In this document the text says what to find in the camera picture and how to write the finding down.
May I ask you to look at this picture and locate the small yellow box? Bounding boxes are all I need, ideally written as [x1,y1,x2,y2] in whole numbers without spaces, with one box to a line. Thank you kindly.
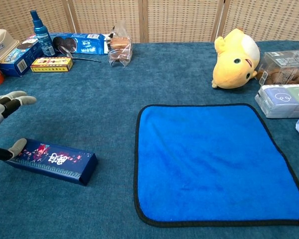
[29,56,74,73]

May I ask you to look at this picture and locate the long blue cookie box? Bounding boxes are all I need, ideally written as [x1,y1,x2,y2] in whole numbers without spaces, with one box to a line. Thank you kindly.
[49,33,111,55]

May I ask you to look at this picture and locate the short blue cookie box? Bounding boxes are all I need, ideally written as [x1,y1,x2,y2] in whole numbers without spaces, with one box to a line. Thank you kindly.
[0,34,44,77]

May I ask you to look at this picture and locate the clear bag of bread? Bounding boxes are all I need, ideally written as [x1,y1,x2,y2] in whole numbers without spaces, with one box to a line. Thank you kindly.
[107,19,133,68]

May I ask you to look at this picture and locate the clear box brown figurines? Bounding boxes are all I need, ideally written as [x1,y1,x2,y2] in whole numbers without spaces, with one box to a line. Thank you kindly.
[256,49,299,85]

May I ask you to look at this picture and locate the metal spoon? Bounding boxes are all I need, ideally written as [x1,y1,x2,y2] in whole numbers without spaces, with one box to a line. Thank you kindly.
[56,46,102,63]

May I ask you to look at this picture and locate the blue glasses case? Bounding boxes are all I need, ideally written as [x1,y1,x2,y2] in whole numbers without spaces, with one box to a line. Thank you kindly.
[5,138,99,187]

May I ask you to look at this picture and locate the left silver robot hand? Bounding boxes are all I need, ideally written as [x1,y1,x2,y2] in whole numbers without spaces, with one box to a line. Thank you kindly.
[0,91,37,161]

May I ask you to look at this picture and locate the blue microfiber cloth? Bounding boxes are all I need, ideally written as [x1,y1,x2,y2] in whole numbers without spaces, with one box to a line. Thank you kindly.
[134,103,299,228]

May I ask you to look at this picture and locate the beige lunch box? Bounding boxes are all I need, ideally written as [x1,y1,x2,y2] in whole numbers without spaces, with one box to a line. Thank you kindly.
[0,29,20,63]

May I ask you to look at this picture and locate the pastel pocket tissue multipack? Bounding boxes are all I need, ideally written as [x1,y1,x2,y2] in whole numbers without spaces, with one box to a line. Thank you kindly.
[254,84,299,119]

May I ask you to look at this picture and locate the teal table cover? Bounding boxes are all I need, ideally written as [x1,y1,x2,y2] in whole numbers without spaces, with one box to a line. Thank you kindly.
[0,41,299,239]

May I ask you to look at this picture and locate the blue spray bottle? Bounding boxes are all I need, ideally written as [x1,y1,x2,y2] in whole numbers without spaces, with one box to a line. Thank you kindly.
[29,9,56,57]

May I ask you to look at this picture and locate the woven folding screen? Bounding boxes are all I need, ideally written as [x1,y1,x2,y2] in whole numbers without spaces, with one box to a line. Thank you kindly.
[0,0,299,43]

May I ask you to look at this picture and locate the yellow plush chick toy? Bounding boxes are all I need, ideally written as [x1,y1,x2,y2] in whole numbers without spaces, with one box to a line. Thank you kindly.
[211,27,261,90]

